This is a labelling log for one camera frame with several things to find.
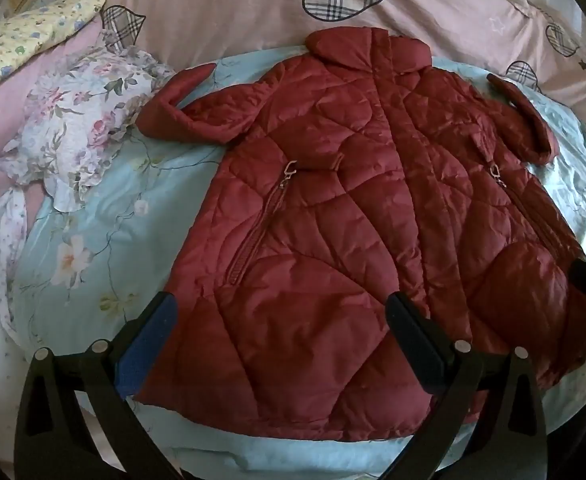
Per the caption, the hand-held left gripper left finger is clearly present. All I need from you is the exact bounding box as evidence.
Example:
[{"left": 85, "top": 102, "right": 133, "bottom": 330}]
[{"left": 15, "top": 291, "right": 196, "bottom": 480}]

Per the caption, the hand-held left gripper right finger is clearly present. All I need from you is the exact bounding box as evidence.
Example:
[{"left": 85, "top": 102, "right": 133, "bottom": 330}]
[{"left": 380, "top": 291, "right": 554, "bottom": 480}]

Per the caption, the red quilted coat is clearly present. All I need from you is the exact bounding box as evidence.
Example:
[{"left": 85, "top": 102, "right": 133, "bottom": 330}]
[{"left": 133, "top": 27, "right": 586, "bottom": 413}]

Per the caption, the light blue floral bedsheet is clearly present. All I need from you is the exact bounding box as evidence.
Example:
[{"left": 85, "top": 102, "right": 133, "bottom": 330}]
[{"left": 10, "top": 45, "right": 586, "bottom": 480}]

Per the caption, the floral ruffled pillow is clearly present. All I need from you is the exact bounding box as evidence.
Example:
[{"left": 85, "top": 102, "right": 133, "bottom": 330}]
[{"left": 0, "top": 42, "right": 176, "bottom": 213}]

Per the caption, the plain pink pillow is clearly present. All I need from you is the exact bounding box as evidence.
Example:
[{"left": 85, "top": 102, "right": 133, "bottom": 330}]
[{"left": 0, "top": 22, "right": 104, "bottom": 206}]

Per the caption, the yellow floral pillow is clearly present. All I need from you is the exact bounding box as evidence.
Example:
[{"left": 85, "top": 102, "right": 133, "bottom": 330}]
[{"left": 0, "top": 0, "right": 114, "bottom": 93}]

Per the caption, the pink duvet with plaid hearts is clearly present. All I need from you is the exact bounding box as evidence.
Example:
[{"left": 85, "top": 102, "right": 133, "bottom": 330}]
[{"left": 100, "top": 0, "right": 586, "bottom": 148}]

